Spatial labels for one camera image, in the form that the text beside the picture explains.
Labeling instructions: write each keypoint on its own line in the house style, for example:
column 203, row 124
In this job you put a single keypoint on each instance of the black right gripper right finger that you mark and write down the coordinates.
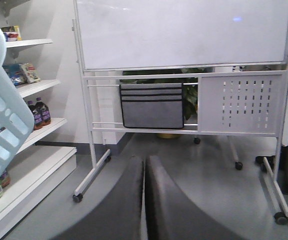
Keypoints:
column 170, row 214

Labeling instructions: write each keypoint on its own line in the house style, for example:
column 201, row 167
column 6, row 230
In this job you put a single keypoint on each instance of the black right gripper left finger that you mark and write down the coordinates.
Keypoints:
column 118, row 215

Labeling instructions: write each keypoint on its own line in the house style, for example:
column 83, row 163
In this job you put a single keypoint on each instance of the white metal shelving unit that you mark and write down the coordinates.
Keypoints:
column 35, row 170

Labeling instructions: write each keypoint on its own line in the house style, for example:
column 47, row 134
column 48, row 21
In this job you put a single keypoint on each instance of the grey fabric pocket organizer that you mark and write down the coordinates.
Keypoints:
column 152, row 105

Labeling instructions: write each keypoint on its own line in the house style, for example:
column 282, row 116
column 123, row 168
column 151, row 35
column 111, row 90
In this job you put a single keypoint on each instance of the purple cap dark bottle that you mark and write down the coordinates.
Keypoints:
column 36, row 114
column 44, row 110

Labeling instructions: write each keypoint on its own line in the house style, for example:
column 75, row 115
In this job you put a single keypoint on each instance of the white rolling whiteboard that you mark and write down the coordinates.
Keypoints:
column 242, row 43

